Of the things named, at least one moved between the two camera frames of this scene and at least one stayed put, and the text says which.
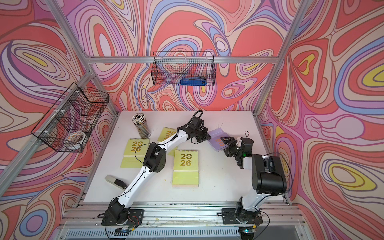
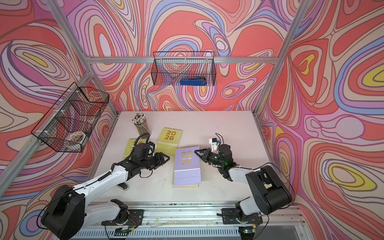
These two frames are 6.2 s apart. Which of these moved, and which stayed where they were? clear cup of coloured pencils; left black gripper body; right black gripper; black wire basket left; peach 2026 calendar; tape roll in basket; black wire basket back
Moved: left black gripper body; right black gripper
Stayed: black wire basket back; peach 2026 calendar; tape roll in basket; black wire basket left; clear cup of coloured pencils
